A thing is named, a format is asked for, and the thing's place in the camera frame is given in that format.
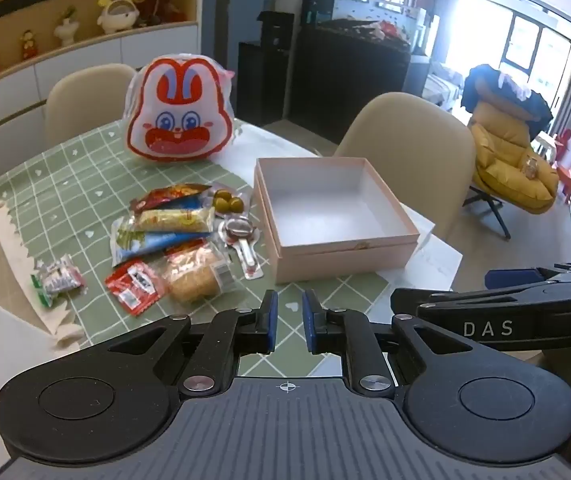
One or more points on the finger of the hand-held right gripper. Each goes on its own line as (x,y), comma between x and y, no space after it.
(510,279)

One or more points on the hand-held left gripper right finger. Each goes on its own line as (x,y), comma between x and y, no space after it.
(310,325)

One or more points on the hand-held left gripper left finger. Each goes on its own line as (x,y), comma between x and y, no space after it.
(269,322)

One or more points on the pink cardboard box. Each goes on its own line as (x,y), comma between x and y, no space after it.
(335,255)

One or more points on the clear bread packet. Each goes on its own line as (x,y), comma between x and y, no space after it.
(193,277)

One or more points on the spiral lollipop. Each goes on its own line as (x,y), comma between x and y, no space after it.
(238,230)

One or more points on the green olives packet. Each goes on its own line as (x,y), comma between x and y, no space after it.
(228,202)

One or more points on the blue snack packet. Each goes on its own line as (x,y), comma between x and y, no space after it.
(165,241)

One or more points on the red snack packet black print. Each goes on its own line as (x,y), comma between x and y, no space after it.
(133,287)

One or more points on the red snack packet orange print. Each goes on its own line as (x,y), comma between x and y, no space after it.
(165,196)

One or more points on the white paper sheet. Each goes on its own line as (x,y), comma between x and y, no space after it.
(430,270)

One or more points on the yellow lounge chair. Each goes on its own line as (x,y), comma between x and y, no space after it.
(505,170)

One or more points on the red stool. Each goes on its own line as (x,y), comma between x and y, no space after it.
(568,175)

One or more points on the yellow snack packet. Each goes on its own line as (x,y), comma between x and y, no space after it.
(175,219)

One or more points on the beige dining chair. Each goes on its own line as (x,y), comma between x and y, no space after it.
(90,100)
(405,150)

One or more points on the dark jacket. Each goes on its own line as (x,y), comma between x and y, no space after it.
(485,85)

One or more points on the light patterned sofa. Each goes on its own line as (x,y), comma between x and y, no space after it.
(443,87)

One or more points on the green white candy packet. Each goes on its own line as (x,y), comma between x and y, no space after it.
(58,280)

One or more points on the rabbit face plastic bag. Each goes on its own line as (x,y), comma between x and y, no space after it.
(180,110)

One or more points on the green checkered tablecloth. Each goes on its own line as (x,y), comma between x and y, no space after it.
(80,185)

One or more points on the black cabinet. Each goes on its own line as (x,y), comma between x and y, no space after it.
(350,80)

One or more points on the black floor-standing appliance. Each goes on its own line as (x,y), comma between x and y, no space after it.
(275,60)

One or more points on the glass aquarium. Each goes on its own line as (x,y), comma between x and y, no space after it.
(360,10)

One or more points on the white low cabinet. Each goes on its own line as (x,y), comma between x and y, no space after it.
(90,55)

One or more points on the brown plush lion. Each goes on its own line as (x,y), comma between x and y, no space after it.
(150,0)

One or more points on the white bunny figure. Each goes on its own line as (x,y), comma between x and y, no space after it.
(115,12)

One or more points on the white vase with plant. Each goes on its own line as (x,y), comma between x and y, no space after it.
(65,30)

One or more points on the red doll figurine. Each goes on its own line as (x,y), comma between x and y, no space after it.
(29,45)

